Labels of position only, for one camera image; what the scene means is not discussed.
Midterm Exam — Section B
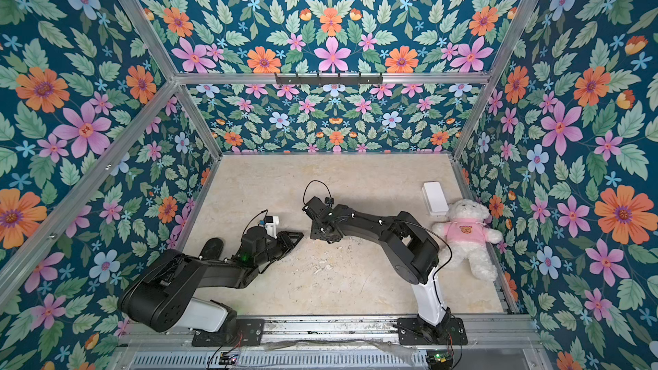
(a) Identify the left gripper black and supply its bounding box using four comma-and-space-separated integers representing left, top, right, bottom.
253, 231, 302, 268

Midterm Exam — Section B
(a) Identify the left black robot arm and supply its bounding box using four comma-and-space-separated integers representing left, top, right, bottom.
118, 226, 304, 332

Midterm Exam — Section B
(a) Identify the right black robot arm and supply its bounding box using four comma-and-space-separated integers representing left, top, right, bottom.
303, 197, 450, 328

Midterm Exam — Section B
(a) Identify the white plastic box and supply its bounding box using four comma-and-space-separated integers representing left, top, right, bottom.
422, 182, 449, 217

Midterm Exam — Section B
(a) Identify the small circuit board left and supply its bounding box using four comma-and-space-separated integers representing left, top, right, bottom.
217, 352, 239, 367

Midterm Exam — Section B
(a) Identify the small circuit board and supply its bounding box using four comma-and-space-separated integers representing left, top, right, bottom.
426, 350, 454, 370
217, 352, 239, 367

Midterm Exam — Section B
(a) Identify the white teddy bear pink shirt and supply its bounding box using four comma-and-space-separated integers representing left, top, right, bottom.
432, 199, 503, 283

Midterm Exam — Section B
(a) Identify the small circuit board right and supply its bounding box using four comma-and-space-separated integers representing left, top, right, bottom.
426, 350, 454, 370

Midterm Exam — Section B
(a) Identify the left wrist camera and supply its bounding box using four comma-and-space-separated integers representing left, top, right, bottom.
261, 216, 279, 239

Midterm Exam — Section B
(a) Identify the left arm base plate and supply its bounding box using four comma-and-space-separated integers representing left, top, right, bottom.
191, 318, 266, 348

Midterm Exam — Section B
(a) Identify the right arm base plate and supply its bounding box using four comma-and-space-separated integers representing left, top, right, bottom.
393, 316, 469, 346

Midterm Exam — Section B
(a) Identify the black hook rail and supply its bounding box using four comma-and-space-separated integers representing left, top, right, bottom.
274, 73, 384, 87

